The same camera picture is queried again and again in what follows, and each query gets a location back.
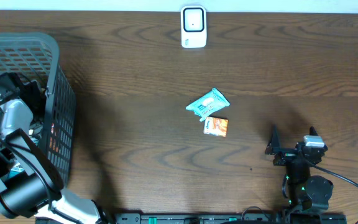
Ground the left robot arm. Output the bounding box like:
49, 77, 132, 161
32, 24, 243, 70
0, 73, 110, 223

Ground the small orange tissue packet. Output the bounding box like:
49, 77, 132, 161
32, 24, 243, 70
203, 116, 228, 137

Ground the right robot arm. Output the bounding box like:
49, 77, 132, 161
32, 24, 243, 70
265, 127, 333, 222

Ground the white barcode scanner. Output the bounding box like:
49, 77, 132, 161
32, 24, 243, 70
180, 6, 207, 49

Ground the grey plastic mesh basket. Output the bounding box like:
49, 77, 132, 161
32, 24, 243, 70
0, 32, 76, 183

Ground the mint green wipes packet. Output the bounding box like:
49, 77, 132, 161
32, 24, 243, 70
185, 88, 230, 122

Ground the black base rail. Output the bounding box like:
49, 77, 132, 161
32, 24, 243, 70
114, 211, 347, 224

